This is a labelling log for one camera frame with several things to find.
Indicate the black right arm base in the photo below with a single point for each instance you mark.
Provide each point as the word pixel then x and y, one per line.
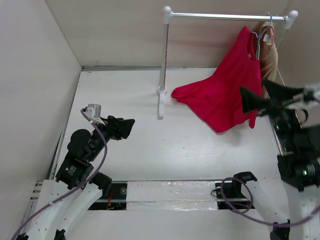
pixel 233 194

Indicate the red t-shirt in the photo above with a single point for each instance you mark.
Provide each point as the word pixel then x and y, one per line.
pixel 217 99

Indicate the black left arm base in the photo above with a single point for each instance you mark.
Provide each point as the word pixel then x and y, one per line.
pixel 114 200

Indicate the white metal clothes rack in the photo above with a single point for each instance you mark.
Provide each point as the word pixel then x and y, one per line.
pixel 168 14

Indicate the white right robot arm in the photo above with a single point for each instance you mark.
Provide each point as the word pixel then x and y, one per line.
pixel 298 163

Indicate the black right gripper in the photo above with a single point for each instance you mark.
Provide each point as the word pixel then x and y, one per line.
pixel 279 94

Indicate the beige t-shirt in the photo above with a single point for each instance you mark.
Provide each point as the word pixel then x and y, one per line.
pixel 269 62

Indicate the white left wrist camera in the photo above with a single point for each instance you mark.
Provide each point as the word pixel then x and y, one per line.
pixel 93 113

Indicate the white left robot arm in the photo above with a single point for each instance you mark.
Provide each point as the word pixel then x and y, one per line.
pixel 77 183

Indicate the pink hanger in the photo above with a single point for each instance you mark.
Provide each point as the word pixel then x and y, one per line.
pixel 273 36

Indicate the light blue wire hanger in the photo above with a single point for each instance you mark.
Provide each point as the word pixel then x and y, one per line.
pixel 263 33

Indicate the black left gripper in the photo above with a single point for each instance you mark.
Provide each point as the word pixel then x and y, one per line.
pixel 119 127

